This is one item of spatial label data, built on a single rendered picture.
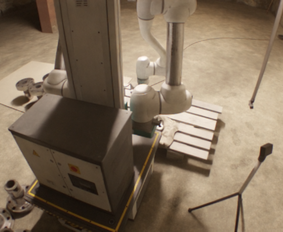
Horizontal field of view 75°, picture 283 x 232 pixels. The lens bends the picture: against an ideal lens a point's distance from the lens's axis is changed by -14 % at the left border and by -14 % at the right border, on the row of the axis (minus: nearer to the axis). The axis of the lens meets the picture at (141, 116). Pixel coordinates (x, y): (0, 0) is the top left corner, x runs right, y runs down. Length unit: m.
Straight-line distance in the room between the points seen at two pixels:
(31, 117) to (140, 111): 0.63
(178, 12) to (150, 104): 0.56
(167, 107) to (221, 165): 0.91
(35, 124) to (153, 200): 1.05
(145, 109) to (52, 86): 0.71
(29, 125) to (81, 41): 0.50
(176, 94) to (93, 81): 0.49
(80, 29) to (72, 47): 0.12
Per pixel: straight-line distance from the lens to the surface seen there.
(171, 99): 1.29
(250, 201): 1.88
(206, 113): 2.26
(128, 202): 1.32
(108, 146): 0.89
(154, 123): 1.41
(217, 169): 1.95
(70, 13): 1.11
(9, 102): 3.13
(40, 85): 2.74
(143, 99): 1.26
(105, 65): 1.10
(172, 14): 1.18
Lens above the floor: 1.49
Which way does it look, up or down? 39 degrees down
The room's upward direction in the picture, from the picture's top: straight up
